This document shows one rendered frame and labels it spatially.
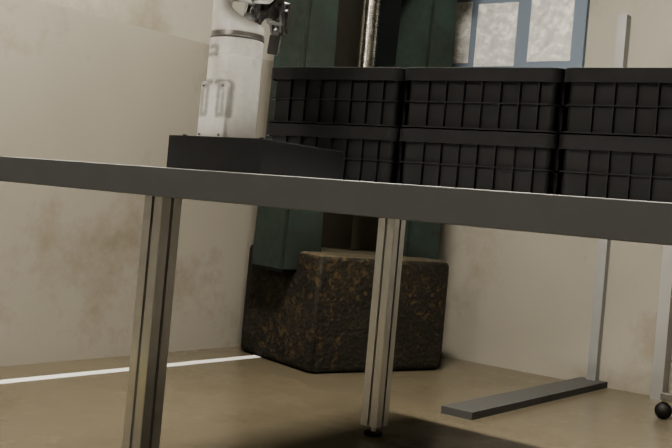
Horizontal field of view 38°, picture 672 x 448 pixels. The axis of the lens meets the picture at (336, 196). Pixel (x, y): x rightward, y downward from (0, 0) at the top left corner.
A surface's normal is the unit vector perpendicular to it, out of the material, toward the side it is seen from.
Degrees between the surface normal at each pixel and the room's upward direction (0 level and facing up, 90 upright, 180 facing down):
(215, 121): 90
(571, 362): 90
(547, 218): 90
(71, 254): 90
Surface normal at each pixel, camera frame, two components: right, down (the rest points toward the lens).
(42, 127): 0.79, 0.07
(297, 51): -0.80, -0.10
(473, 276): -0.60, -0.06
